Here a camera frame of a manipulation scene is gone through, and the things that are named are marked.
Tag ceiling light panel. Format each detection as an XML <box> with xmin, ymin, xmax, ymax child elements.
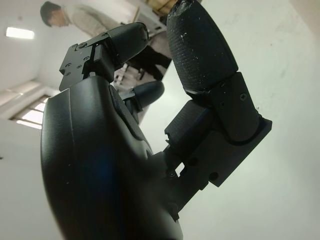
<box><xmin>6</xmin><ymin>26</ymin><xmax>35</xmax><ymax>40</ymax></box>

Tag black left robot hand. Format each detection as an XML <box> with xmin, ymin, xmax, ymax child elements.
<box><xmin>41</xmin><ymin>0</ymin><xmax>273</xmax><ymax>240</ymax></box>

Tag stacked wooden crates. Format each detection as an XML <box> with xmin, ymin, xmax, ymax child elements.
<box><xmin>147</xmin><ymin>0</ymin><xmax>176</xmax><ymax>15</ymax></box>

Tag bright window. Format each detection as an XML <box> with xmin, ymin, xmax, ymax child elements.
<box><xmin>0</xmin><ymin>81</ymin><xmax>56</xmax><ymax>131</ymax></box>

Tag person in beige sweater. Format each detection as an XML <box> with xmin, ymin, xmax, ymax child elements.
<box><xmin>39</xmin><ymin>0</ymin><xmax>173</xmax><ymax>82</ymax></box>

